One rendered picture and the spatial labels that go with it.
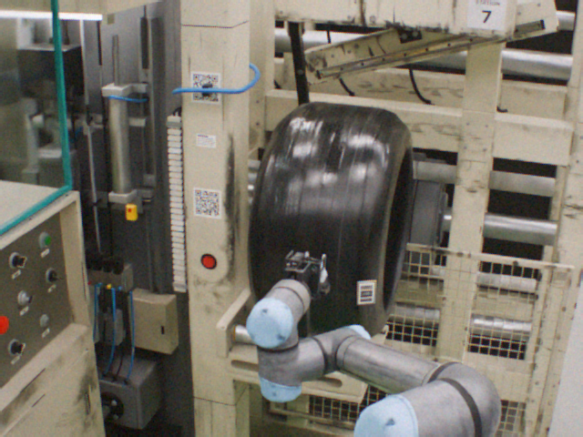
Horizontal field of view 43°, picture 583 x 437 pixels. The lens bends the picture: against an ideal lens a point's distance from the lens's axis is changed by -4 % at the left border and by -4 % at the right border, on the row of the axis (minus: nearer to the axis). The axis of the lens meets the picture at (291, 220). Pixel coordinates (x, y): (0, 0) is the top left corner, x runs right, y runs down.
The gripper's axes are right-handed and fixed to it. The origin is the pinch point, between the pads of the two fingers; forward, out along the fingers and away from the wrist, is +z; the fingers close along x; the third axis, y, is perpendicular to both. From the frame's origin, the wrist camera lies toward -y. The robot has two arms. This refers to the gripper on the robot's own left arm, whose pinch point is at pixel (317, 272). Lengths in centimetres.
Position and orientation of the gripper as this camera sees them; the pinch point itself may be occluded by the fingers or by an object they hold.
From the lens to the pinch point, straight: 162.7
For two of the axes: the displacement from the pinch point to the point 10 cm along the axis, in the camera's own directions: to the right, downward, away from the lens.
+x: -9.6, -1.4, 2.5
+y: 0.6, -9.5, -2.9
